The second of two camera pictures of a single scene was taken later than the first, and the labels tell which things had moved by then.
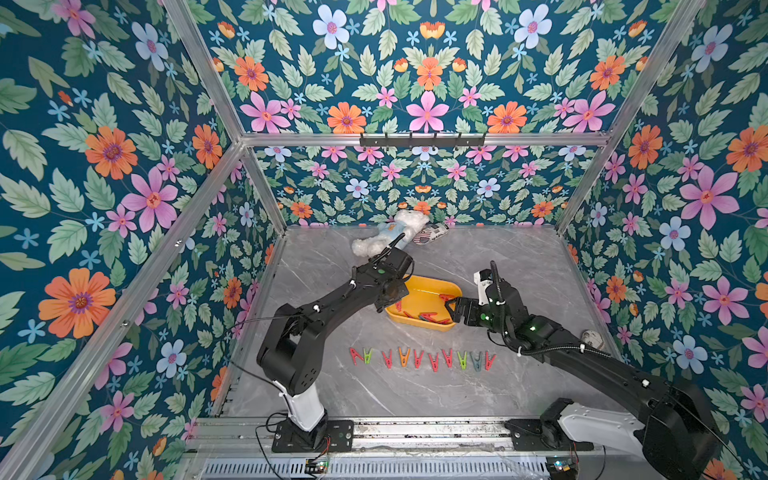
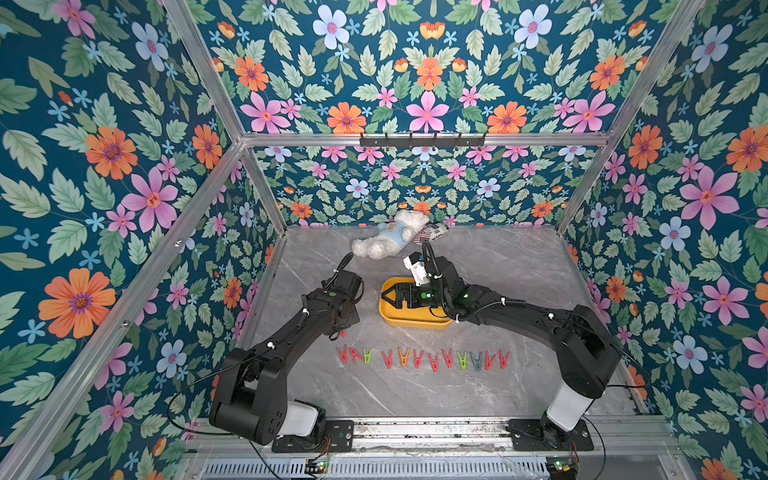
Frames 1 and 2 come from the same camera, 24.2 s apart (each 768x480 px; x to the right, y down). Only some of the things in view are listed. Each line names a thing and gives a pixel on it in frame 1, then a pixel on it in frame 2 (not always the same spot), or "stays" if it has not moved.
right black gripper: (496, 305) -> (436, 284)
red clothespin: (489, 363) stays
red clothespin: (435, 363) stays
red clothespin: (448, 358) stays
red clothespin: (388, 361) stays
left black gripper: (402, 292) -> (354, 319)
